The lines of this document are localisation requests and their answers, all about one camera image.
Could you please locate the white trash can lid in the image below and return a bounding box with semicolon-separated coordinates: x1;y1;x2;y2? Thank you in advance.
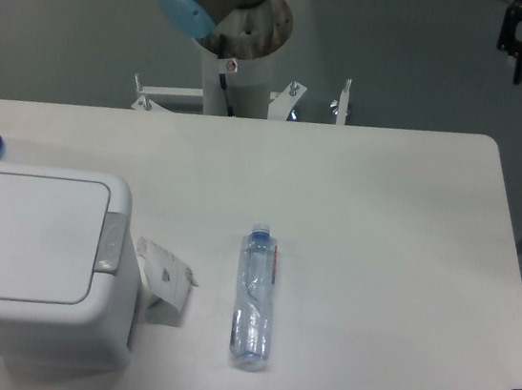
0;174;110;304

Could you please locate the white plastic trash can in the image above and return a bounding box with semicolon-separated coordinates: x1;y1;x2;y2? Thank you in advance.
0;161;141;373

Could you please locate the crushed clear plastic bottle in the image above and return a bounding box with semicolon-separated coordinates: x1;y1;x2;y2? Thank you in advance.
229;223;278;373

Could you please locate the crumpled white paper carton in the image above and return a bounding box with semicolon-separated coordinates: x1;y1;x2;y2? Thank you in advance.
136;237;199;327

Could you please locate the grey lid push button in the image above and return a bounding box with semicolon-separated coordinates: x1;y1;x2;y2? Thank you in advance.
94;212;128;275

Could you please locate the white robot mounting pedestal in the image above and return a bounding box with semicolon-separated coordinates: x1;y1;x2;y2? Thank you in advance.
129;30;359;139

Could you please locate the black cable on pedestal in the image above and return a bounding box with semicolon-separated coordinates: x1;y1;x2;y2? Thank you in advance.
208;33;245;118

